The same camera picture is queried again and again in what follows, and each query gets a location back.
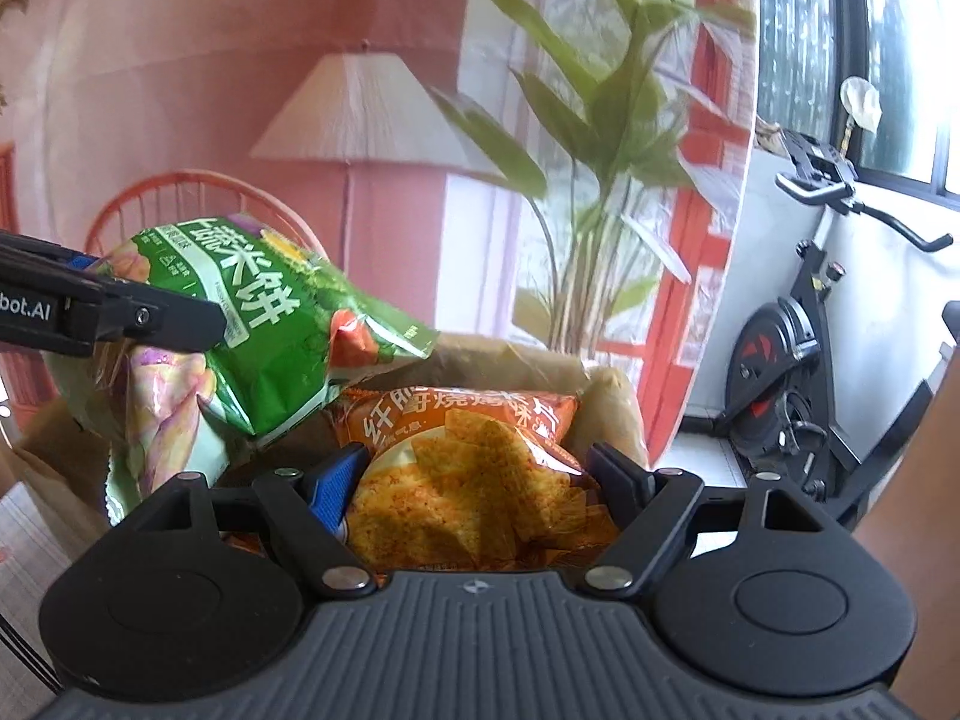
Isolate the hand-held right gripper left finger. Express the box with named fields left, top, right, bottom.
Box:
left=124, top=444, right=377, bottom=602

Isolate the white cloth on stick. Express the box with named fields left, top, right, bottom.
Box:
left=839, top=77, right=883, bottom=160

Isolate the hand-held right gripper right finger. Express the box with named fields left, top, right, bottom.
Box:
left=576, top=441, right=835, bottom=602

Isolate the dark framed window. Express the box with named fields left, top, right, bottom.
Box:
left=756, top=0, right=960, bottom=205

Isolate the printed room backdrop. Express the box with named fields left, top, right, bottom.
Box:
left=0, top=0, right=758, bottom=467

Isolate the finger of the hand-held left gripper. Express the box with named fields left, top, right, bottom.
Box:
left=0, top=231, right=155, bottom=295
left=61, top=276, right=228, bottom=356

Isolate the beige crumpled cloth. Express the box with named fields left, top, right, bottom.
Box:
left=754, top=116, right=790, bottom=155

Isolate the green snack bag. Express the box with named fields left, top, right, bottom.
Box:
left=45, top=214, right=440, bottom=530

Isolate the black exercise bike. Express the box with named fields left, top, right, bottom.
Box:
left=709, top=127, right=955, bottom=523

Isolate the tan shopping bag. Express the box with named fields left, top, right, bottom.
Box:
left=15, top=330, right=652, bottom=541

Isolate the orange chip bag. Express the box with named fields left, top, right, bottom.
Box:
left=225, top=386, right=623, bottom=575

